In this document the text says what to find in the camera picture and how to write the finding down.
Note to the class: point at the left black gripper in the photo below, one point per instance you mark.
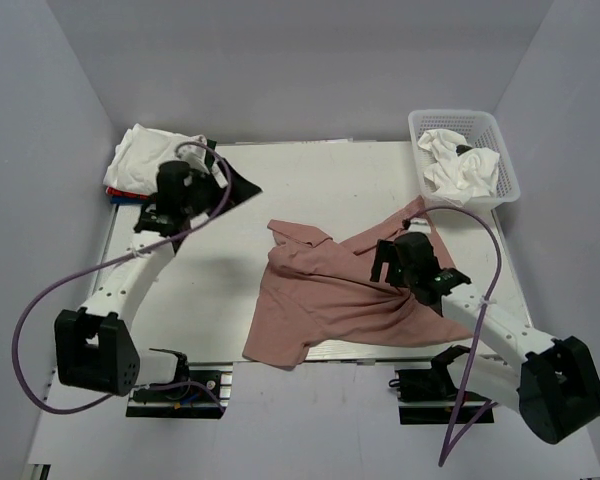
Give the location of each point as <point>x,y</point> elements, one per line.
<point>240,189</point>

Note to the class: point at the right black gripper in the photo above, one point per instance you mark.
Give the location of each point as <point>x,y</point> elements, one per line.
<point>385,254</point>

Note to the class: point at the pink printed t shirt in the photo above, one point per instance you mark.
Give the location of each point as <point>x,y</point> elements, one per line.
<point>315,289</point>

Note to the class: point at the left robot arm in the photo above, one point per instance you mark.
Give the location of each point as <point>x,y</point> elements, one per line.
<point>94,347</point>

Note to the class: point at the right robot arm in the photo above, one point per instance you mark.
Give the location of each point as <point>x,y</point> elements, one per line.
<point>552,383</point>

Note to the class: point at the folded dark green t shirt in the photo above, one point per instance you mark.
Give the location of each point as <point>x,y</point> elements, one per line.
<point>209,159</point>

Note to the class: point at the crumpled white t shirt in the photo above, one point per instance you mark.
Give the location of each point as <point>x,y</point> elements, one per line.
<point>460,172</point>

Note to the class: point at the folded white t shirt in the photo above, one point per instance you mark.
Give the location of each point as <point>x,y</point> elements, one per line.
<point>138,156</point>

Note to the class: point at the white plastic basket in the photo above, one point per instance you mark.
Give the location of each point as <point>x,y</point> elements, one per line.
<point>481,130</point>

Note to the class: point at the folded blue t shirt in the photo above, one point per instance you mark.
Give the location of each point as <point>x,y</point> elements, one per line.
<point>121,200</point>

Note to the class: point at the folded red t shirt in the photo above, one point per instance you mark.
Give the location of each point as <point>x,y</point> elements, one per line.
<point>115,193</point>

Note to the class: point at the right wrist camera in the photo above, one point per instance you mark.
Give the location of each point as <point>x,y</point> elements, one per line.
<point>416,253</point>

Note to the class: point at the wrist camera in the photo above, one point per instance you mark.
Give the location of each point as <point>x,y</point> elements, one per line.
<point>416,253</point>
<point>174,182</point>

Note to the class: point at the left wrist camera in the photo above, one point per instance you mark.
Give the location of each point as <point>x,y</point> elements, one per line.
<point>174,182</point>

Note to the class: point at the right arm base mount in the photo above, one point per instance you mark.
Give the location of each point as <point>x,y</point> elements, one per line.
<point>423,399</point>

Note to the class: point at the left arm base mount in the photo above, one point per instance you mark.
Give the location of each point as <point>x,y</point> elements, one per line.
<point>186,402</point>

